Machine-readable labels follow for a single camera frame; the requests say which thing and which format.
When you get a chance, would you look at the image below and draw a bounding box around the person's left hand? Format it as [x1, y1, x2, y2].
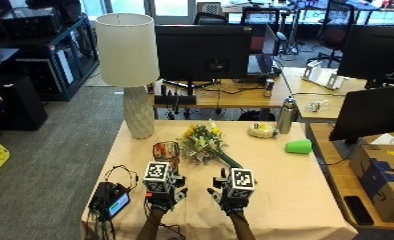
[144, 174, 190, 213]

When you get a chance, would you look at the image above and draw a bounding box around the person's right hand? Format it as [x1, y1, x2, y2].
[206, 168, 254, 215]

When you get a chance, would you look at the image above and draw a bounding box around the white marker cube right glove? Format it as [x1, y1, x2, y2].
[225, 167, 257, 200]

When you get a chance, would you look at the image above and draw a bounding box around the white marker cube glove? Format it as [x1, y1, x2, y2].
[142, 161, 173, 194]
[225, 167, 257, 200]

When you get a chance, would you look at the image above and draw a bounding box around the white marker cube left glove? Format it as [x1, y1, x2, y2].
[142, 161, 173, 194]

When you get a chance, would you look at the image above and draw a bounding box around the glass vase with orange print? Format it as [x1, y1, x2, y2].
[152, 140, 182, 174]

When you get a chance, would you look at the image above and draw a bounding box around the yellow and white flower bouquet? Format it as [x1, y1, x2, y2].
[177, 120, 245, 169]

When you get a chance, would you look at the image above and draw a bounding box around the beige tablecloth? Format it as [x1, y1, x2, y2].
[80, 119, 359, 240]

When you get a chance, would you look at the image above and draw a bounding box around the black device with lit screen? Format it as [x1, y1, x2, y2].
[89, 181, 132, 221]

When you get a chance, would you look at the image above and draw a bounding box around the green plastic cup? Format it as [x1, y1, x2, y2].
[283, 138, 314, 155]

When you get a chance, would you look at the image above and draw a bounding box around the steel water bottle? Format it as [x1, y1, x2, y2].
[277, 96, 298, 135]

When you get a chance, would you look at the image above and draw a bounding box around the black power strip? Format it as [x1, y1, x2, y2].
[153, 94, 198, 106]

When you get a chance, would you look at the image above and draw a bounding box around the wooden desk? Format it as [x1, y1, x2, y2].
[307, 122, 394, 232]
[146, 77, 293, 110]

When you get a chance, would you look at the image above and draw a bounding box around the drink can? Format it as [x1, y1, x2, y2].
[262, 78, 276, 99]

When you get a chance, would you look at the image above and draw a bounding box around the clear plastic wrap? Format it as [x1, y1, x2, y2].
[303, 99, 334, 114]

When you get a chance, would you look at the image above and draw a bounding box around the black smartphone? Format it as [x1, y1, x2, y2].
[342, 195, 375, 226]

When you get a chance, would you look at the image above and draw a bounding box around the open laptop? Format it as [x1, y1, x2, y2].
[246, 25, 280, 79]

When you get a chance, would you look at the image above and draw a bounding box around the cardboard box with blue tape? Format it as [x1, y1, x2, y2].
[347, 132, 394, 224]

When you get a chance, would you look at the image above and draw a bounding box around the white plastic stand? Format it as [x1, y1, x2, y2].
[301, 60, 346, 91]

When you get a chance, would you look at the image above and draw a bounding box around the black computer monitor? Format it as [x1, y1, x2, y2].
[154, 24, 253, 95]
[327, 85, 394, 145]
[335, 24, 394, 88]

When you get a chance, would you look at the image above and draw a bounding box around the white table lamp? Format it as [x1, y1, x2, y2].
[94, 13, 161, 140]

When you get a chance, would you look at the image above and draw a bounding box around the black computer tower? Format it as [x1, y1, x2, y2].
[0, 74, 49, 132]

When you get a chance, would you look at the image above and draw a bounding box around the dark blue shelf rack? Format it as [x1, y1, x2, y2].
[0, 5, 101, 102]

